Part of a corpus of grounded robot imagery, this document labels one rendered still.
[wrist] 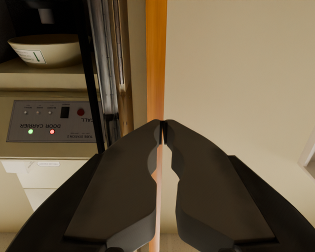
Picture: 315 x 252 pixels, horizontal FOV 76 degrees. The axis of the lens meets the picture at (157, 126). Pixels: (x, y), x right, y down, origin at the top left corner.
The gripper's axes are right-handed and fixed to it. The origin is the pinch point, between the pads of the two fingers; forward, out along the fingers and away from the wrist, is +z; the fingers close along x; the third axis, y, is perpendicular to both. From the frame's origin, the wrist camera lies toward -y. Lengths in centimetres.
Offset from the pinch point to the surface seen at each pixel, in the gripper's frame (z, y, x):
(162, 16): 21.4, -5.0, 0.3
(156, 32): 21.4, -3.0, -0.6
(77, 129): 22.8, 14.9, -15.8
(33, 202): 30, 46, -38
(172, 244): 66, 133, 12
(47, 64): 33.4, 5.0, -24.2
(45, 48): 32.1, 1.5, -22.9
